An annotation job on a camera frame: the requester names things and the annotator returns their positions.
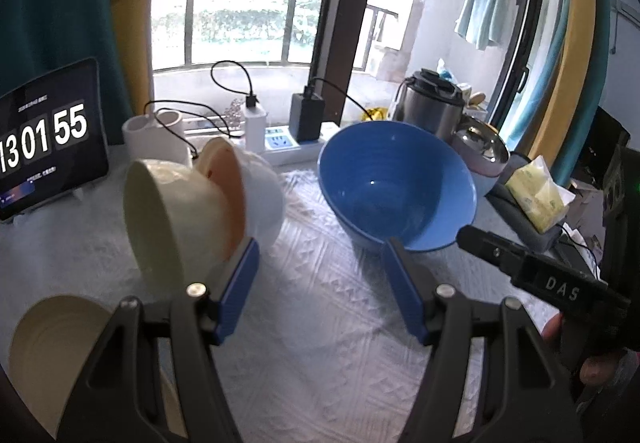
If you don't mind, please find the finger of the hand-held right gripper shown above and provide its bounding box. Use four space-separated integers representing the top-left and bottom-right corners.
457 225 531 281

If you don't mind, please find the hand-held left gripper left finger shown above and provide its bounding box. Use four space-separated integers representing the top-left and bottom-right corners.
52 237 261 443

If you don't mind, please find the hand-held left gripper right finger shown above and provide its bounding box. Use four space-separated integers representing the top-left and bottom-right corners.
384 237 586 443

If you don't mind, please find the beige bowl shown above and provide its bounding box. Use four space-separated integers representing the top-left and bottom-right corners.
123 159 236 296

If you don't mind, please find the large blue bowl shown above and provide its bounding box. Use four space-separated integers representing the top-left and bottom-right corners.
317 120 477 253

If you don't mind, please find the beige plate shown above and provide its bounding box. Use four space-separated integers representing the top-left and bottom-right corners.
9 294 173 443

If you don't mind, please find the person's right hand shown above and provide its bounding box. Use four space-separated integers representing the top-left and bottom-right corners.
541 312 628 389

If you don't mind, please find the grey cloth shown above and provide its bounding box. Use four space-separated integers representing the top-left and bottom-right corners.
487 150 571 251

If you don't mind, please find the light blue bowl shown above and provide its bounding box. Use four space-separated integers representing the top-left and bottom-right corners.
472 170 498 198

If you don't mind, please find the yellow tissue pack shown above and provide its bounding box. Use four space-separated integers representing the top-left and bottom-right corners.
505 155 576 233

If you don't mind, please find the white textured tablecloth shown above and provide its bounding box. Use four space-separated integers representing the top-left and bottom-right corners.
0 143 601 443

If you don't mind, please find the pink steel-lined bowl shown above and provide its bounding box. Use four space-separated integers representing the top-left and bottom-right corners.
452 115 511 178

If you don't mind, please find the white power strip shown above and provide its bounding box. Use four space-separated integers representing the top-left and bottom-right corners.
187 123 341 166

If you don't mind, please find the steel electric kettle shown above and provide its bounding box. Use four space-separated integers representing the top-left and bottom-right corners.
392 68 466 144

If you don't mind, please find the white charger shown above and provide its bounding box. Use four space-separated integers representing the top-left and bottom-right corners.
243 95 267 151

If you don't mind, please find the white double cup holder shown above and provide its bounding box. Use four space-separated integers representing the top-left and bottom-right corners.
122 108 201 166

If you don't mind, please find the black charger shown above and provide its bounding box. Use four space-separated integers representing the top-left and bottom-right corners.
290 93 326 142

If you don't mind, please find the blue bag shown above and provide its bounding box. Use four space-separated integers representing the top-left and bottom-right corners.
436 58 458 84

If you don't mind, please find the white tablet stand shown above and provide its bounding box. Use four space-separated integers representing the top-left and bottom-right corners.
12 187 87 224

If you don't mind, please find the yellow curtain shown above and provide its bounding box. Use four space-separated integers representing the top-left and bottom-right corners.
550 0 596 188
107 0 153 116

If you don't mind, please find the light blue hanging towel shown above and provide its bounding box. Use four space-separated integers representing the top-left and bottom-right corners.
454 0 518 51

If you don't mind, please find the black tablet with clock display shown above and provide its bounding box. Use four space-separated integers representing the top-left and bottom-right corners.
0 57 110 223

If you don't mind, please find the white air conditioner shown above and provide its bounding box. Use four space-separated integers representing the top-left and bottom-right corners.
612 0 640 26

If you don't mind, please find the black cable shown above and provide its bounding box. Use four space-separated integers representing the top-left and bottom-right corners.
145 100 236 158
305 78 373 121
211 60 258 106

